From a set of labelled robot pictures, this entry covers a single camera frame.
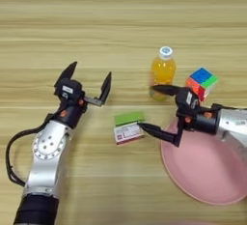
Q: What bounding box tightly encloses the pink round plate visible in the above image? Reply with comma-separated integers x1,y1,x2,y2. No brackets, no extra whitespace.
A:
160,117,247,207

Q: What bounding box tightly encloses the orange juice bottle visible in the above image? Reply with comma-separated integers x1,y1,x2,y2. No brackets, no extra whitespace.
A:
149,45,178,102

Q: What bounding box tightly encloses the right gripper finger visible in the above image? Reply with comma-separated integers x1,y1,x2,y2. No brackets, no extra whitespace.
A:
137,122,178,147
150,84,181,98

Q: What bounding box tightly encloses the multicolour puzzle cube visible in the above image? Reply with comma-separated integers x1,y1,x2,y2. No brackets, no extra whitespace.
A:
184,67,220,103

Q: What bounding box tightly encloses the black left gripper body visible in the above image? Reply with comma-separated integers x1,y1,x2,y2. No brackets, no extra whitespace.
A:
55,95,104,130

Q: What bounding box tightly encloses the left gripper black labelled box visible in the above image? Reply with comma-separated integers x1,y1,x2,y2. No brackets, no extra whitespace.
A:
53,77,86,105

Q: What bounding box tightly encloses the green rectangular block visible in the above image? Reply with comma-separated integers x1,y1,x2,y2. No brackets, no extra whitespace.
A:
114,110,146,127

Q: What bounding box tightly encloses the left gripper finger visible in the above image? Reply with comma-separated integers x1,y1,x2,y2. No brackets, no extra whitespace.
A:
53,61,79,88
97,70,113,105

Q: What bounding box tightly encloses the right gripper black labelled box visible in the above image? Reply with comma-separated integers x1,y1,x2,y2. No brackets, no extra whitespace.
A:
175,86,201,117

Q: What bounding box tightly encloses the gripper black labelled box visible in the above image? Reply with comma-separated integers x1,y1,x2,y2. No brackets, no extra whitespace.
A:
175,86,201,117
53,77,86,105

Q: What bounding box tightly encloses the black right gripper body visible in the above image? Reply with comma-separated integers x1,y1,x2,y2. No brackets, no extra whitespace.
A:
173,103,224,148

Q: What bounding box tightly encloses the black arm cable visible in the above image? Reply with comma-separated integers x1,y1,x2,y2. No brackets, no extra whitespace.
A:
209,102,247,111
5,112,63,188

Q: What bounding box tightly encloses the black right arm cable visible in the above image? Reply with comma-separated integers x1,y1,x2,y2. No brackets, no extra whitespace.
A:
209,102,247,111

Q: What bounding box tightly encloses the white and red card box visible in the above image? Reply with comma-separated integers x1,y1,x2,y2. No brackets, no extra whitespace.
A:
112,121,146,147

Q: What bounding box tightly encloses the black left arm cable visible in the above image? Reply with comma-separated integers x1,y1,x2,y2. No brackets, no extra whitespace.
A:
5,112,63,188

